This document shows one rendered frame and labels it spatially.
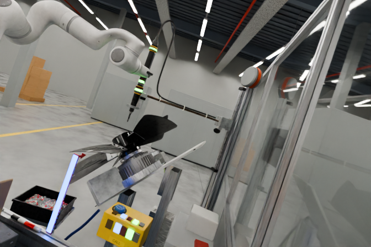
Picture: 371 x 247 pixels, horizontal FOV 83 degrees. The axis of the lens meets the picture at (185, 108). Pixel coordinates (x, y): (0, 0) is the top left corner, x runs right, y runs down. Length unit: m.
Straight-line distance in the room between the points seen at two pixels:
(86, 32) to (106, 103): 7.85
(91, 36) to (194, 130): 5.96
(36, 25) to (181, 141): 6.01
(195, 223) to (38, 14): 1.27
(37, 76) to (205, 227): 8.62
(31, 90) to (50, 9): 8.39
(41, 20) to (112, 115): 7.74
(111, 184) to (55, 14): 0.84
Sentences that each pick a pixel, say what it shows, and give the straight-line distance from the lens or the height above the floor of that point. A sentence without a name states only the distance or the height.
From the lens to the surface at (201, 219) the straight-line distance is 1.34.
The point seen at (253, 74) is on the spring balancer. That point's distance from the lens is 1.51.
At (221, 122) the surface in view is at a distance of 1.41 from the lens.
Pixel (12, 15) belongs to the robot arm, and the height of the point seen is 1.62.
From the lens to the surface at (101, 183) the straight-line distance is 1.22.
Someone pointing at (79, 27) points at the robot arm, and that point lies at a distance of 1.04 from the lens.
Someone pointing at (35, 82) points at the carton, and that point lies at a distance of 9.41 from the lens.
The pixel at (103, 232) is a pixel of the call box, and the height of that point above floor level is 1.00.
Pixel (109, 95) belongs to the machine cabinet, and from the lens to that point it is 8.79.
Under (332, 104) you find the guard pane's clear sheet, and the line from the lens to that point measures 0.57.
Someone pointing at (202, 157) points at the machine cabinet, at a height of 0.28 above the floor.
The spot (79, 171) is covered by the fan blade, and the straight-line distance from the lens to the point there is 1.38.
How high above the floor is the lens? 1.50
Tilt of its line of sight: 1 degrees up
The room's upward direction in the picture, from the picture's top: 19 degrees clockwise
